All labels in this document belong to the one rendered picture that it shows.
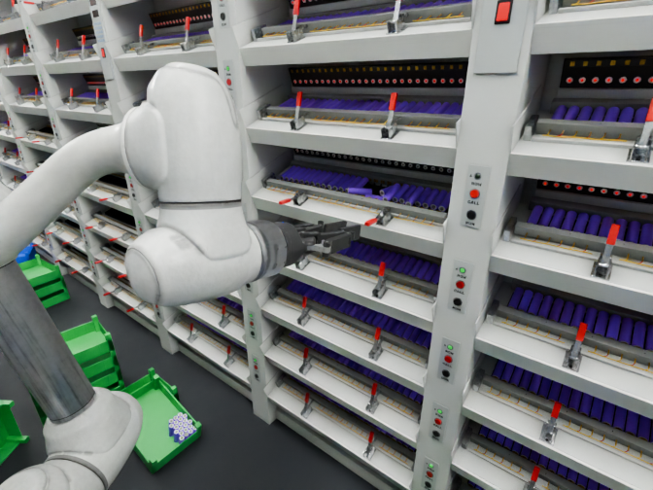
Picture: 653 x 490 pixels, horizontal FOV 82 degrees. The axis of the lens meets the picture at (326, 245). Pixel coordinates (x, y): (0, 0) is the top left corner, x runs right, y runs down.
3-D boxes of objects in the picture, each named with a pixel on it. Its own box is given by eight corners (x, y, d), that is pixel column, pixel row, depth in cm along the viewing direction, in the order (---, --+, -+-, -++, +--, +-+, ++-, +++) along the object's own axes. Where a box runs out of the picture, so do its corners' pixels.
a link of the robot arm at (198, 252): (268, 294, 53) (264, 199, 50) (163, 331, 40) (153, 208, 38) (220, 281, 59) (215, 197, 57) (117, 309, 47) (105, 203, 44)
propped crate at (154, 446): (200, 436, 146) (202, 424, 142) (152, 474, 132) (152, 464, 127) (157, 385, 159) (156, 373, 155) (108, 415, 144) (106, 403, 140)
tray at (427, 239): (444, 259, 83) (443, 225, 77) (256, 208, 116) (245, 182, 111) (476, 208, 93) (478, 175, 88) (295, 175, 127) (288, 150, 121)
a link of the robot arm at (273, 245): (260, 291, 54) (289, 282, 58) (265, 229, 51) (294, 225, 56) (221, 272, 59) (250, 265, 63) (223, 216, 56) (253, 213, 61)
